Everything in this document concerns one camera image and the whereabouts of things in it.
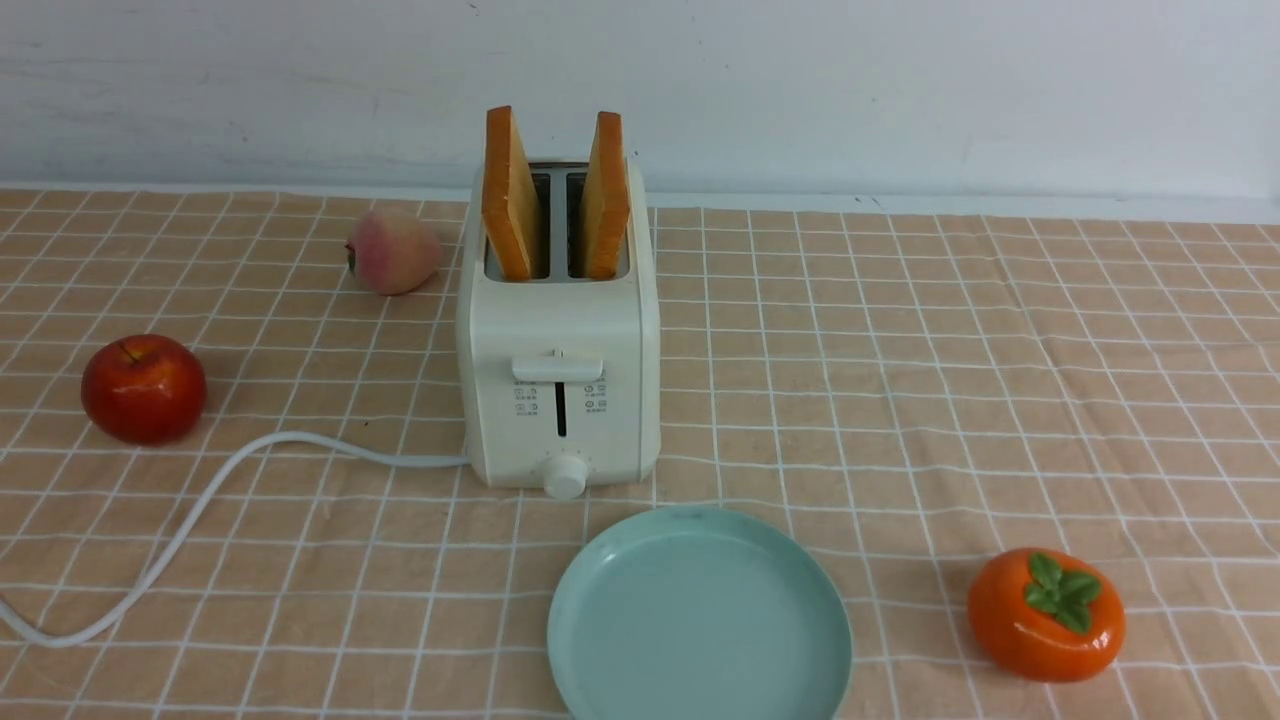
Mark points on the toast slice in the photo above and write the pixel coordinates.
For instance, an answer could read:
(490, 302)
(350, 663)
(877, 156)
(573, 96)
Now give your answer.
(510, 207)
(605, 201)

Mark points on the white two-slot toaster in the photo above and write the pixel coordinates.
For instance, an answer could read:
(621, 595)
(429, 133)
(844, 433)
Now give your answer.
(560, 377)

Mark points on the light blue plate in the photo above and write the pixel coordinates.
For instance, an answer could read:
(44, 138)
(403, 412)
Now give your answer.
(696, 612)

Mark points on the pink peach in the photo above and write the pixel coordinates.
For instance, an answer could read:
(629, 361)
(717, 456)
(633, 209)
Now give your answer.
(392, 252)

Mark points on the orange checkered tablecloth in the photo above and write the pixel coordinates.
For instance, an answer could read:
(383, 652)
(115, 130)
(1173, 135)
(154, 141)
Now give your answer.
(908, 397)

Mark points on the orange persimmon with green leaf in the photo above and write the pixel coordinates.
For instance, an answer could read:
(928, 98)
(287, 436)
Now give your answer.
(1045, 615)

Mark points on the red apple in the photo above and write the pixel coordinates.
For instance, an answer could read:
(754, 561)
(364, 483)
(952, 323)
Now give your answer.
(144, 389)

